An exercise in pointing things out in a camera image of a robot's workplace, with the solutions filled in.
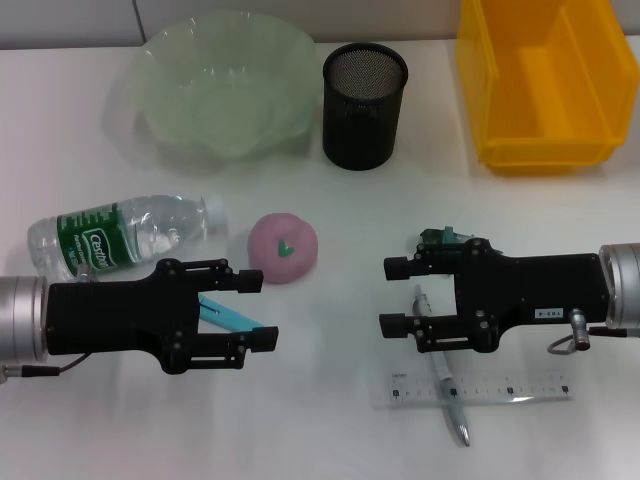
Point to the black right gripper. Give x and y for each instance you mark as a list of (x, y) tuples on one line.
[(530, 285)]

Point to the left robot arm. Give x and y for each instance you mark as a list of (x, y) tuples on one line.
[(22, 317)]

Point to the black mesh pen holder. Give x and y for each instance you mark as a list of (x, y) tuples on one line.
[(362, 125)]

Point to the translucent green fruit bowl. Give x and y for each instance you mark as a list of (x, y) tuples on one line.
[(215, 100)]

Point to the yellow plastic bin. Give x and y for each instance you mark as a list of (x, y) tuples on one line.
[(550, 90)]

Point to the silver ballpoint pen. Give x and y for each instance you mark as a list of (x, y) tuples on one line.
[(460, 415)]

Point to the clear plastic ruler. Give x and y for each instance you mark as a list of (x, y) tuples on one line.
[(525, 391)]

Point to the clear green-label water bottle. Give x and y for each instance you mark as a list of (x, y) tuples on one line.
[(110, 237)]

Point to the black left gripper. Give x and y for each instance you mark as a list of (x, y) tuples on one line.
[(110, 315)]

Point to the blue scissors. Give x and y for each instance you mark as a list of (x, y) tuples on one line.
[(227, 319)]

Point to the pink toy peach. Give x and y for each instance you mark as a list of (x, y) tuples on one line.
[(282, 250)]

